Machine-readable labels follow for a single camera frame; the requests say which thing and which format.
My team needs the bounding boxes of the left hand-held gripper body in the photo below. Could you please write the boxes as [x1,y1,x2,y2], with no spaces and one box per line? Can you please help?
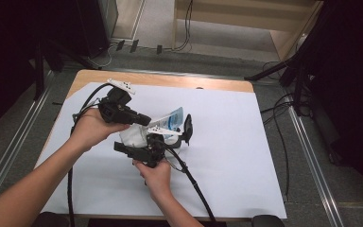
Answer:
[97,78,137,125]

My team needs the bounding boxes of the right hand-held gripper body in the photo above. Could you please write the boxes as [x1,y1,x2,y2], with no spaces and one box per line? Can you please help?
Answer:
[134,125,183,169]

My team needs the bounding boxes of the white and blue pouch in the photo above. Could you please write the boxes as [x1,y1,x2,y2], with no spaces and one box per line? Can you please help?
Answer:
[118,106,184,149]

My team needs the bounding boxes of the clear jar with black lid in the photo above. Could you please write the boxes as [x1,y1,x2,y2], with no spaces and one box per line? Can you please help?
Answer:
[164,113,194,149]

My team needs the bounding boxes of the person's right hand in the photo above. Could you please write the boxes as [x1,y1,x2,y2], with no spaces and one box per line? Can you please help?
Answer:
[132,160,173,203]

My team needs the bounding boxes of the person's left hand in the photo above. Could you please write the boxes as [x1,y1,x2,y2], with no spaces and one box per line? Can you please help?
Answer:
[70,108,130,153]

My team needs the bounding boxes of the wooden table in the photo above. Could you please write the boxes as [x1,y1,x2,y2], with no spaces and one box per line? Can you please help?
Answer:
[32,69,288,222]

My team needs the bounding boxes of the white paper sheet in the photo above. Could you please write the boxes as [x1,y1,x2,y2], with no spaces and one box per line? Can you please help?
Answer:
[34,81,288,219]

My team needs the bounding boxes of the black metal stand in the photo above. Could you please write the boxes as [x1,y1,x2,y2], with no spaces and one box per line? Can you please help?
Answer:
[244,46,317,117]
[32,37,103,102]

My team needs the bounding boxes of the dark grey cabinet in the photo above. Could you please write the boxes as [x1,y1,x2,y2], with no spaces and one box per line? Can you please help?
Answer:
[75,0,119,59]

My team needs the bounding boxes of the black curtain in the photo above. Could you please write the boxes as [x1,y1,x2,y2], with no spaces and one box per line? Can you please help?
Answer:
[297,0,363,216]
[0,0,80,141]

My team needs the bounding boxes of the light wooden shelf unit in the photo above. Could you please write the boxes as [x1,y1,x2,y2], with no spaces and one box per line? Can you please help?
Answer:
[172,0,324,62]

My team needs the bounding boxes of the thin white floor cable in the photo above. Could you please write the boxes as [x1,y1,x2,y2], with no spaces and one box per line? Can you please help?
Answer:
[87,43,118,69]

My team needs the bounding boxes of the right hand-held gripper cable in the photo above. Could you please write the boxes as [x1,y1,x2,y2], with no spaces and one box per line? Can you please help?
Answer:
[161,146,217,222]

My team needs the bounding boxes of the hand-held gripper cable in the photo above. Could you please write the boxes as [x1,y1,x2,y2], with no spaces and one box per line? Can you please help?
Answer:
[161,146,217,222]
[66,81,113,227]

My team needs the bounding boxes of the left hand-held gripper cable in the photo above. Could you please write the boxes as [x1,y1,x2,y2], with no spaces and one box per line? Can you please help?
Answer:
[66,81,113,227]

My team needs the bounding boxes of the hanging black cable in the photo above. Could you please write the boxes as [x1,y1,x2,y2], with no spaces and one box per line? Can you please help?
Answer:
[172,0,194,52]

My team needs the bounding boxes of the metal floor rail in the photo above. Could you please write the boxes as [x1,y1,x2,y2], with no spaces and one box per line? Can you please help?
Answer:
[0,69,58,212]
[284,91,345,227]

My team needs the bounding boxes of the black floor cables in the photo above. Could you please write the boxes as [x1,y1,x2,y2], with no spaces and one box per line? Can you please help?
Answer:
[259,61,313,201]

